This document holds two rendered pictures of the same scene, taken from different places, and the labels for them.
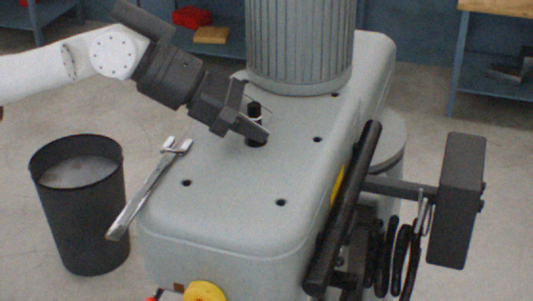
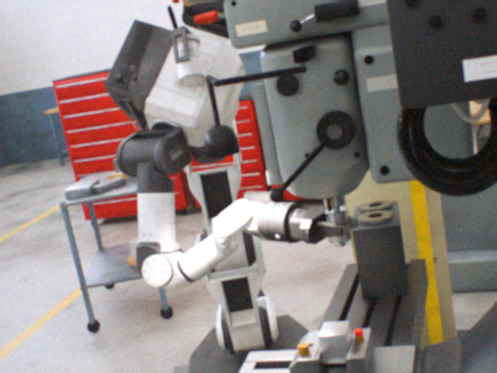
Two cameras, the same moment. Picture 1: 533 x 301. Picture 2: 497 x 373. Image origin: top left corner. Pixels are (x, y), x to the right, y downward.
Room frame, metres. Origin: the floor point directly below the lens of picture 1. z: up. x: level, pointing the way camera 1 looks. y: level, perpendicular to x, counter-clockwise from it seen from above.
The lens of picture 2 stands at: (0.68, -1.45, 1.68)
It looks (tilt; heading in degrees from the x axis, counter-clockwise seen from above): 13 degrees down; 90
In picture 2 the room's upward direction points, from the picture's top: 11 degrees counter-clockwise
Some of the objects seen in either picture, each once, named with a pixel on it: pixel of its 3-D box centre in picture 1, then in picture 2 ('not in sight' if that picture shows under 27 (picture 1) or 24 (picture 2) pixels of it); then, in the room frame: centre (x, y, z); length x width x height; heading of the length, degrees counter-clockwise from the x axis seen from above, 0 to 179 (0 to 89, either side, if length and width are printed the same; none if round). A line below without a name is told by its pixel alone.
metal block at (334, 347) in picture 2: not in sight; (336, 342); (0.80, -0.15, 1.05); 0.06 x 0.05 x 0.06; 72
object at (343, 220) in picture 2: not in sight; (337, 226); (0.86, 0.01, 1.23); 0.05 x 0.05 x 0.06
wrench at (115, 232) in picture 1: (149, 184); not in sight; (0.75, 0.16, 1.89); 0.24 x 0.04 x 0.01; 163
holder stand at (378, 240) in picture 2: not in sight; (380, 245); (1.01, 0.39, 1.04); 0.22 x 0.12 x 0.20; 78
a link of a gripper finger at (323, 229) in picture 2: not in sight; (329, 231); (0.84, -0.01, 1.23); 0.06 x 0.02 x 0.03; 138
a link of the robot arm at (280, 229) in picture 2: not in sight; (303, 224); (0.79, 0.07, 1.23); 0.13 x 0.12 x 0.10; 48
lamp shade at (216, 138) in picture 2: not in sight; (220, 139); (0.65, 0.06, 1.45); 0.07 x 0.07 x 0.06
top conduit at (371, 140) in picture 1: (346, 194); not in sight; (0.85, -0.14, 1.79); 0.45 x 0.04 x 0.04; 161
